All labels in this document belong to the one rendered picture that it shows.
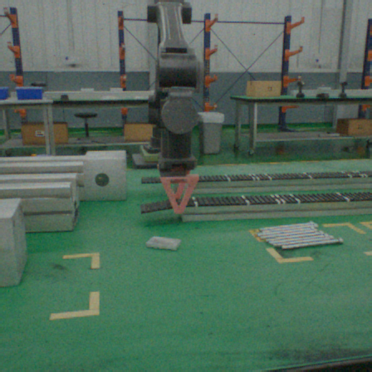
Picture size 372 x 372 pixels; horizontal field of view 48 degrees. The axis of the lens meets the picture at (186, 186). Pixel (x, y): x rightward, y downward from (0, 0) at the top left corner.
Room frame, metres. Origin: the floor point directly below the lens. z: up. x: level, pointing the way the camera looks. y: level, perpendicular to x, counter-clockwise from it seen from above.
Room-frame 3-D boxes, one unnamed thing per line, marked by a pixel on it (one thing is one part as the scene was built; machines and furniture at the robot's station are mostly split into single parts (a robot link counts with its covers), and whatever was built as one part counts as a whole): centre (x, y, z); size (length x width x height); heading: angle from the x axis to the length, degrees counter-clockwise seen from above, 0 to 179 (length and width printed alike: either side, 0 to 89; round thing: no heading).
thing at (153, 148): (1.42, 0.08, 0.84); 0.12 x 0.09 x 0.08; 110
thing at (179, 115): (0.73, 0.01, 1.02); 0.12 x 0.09 x 0.12; 5
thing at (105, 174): (0.95, 0.19, 0.83); 0.12 x 0.09 x 0.10; 7
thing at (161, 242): (0.64, 0.04, 0.78); 0.05 x 0.03 x 0.01; 73
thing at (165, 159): (0.77, 0.02, 0.92); 0.10 x 0.07 x 0.07; 7
